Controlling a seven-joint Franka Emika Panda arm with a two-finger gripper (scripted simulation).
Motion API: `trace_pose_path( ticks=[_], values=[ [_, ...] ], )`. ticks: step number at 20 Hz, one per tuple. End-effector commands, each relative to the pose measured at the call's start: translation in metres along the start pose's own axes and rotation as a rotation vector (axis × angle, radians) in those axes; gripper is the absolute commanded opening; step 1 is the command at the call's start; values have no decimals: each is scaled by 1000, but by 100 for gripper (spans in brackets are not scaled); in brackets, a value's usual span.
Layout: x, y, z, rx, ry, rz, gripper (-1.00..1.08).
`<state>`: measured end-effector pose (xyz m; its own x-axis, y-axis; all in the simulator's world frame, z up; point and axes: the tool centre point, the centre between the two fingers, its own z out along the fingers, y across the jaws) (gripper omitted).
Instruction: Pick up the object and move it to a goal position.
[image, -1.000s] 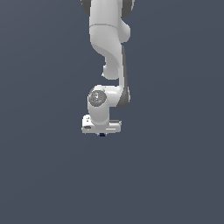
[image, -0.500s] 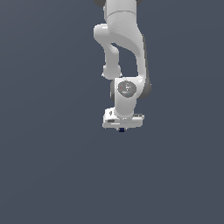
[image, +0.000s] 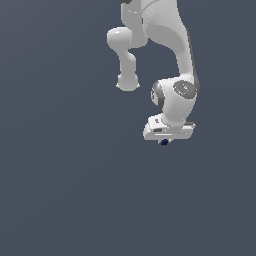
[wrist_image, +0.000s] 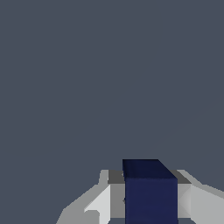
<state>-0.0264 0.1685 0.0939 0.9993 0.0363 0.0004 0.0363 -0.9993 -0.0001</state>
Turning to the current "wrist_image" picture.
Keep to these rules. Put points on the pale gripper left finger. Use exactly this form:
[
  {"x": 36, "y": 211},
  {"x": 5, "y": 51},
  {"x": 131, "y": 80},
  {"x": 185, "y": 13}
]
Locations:
[{"x": 102, "y": 201}]

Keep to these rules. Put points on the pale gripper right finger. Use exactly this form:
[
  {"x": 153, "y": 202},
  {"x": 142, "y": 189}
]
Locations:
[{"x": 198, "y": 204}]

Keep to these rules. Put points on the dark blue block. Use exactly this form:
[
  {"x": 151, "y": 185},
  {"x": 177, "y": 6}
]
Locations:
[{"x": 151, "y": 198}]

